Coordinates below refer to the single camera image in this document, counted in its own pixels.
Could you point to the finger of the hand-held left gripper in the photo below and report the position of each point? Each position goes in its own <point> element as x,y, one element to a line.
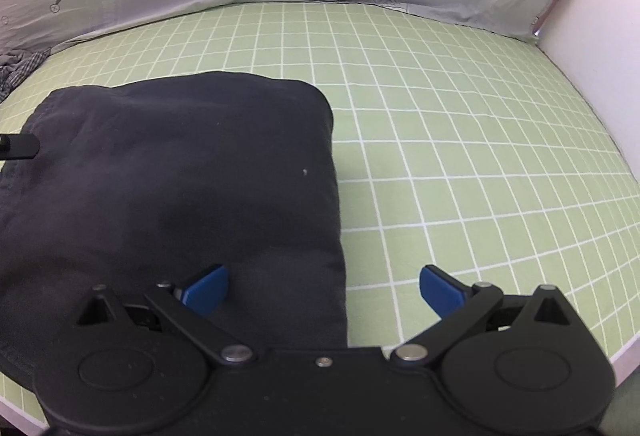
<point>22,146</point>

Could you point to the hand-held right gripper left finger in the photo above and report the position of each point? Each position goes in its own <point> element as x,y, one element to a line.
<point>207,288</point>

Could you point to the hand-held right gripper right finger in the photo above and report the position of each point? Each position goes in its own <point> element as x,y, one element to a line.
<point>440,291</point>

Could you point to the black zip jacket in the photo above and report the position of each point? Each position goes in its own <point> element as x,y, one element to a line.
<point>175,176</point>

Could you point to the blue plaid shirt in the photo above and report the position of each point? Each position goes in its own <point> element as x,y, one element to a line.
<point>20,69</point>

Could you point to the green checked bed sheet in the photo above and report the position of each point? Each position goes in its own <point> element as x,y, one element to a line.
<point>475,141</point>

